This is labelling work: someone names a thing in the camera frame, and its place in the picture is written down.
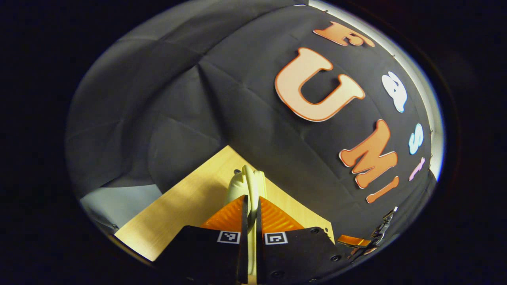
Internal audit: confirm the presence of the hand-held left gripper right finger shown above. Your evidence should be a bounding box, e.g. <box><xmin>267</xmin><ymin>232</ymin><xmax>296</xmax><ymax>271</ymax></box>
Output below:
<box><xmin>256</xmin><ymin>196</ymin><xmax>343</xmax><ymax>285</ymax></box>

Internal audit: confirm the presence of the black backdrop cloth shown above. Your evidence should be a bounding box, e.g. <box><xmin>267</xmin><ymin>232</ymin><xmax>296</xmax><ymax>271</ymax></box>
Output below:
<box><xmin>65</xmin><ymin>0</ymin><xmax>442</xmax><ymax>248</ymax></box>

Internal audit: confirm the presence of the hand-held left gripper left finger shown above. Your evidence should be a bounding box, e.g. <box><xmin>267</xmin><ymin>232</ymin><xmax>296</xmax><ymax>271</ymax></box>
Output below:
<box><xmin>156</xmin><ymin>194</ymin><xmax>249</xmax><ymax>285</ymax></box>

